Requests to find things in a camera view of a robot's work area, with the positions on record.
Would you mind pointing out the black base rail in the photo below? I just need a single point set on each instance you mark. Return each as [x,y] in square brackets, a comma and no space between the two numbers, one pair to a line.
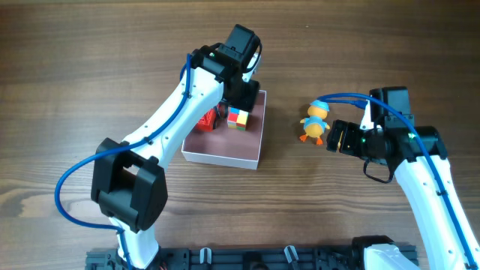
[322,258]

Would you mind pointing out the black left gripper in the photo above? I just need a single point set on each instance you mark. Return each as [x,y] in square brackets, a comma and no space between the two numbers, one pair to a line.
[247,101]

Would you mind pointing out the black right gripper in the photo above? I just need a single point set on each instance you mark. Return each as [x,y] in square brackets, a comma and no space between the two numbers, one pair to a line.
[349,130]

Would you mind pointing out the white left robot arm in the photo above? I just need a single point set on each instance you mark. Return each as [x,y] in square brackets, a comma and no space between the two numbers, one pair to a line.
[129,182]

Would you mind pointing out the white box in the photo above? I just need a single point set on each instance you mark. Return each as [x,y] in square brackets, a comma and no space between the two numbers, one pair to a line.
[229,147]

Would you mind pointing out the multicolour puzzle cube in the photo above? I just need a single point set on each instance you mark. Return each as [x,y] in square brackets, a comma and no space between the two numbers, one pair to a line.
[237,119]

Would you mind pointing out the yellow duck toy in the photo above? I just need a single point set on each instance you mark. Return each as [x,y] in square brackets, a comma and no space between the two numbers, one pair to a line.
[314,125]

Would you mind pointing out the red toy block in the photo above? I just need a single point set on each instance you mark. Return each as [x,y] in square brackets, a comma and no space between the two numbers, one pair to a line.
[207,122]

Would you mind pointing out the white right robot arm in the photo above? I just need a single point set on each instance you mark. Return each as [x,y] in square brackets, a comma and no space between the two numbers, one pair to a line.
[417,159]

